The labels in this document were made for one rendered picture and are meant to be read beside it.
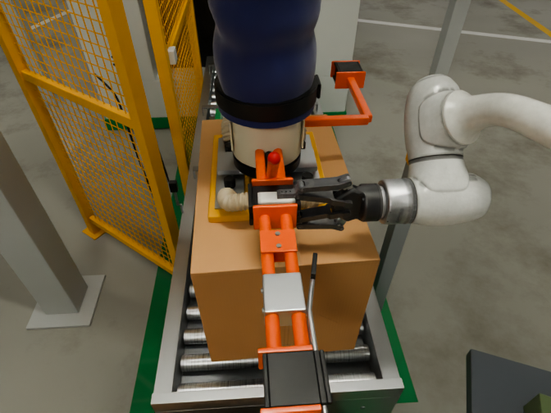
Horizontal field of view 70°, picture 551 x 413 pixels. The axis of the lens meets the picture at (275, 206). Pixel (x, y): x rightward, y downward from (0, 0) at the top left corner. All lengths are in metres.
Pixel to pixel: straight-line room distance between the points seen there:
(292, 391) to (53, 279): 1.61
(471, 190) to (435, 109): 0.16
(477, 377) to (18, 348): 1.90
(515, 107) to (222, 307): 0.69
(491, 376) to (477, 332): 1.01
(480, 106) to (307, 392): 0.53
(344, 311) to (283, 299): 0.42
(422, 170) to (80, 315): 1.81
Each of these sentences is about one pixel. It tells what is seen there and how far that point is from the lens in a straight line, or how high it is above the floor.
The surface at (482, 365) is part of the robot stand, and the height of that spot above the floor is 0.75.
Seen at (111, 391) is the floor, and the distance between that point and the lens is 1.98.
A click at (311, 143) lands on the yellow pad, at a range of 1.12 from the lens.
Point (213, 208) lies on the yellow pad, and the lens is 0.92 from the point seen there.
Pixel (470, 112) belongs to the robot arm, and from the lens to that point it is 0.77.
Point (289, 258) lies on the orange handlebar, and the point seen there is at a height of 1.22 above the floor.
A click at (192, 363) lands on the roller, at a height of 0.55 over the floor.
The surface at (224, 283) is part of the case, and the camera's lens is 0.86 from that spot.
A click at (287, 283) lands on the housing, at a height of 1.22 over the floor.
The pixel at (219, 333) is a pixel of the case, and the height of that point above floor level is 0.83.
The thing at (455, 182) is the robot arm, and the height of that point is 1.26.
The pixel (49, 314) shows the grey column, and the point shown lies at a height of 0.02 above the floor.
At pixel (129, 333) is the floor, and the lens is 2.09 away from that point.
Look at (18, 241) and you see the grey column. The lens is 1.88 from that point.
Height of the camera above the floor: 1.73
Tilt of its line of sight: 43 degrees down
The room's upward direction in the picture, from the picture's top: straight up
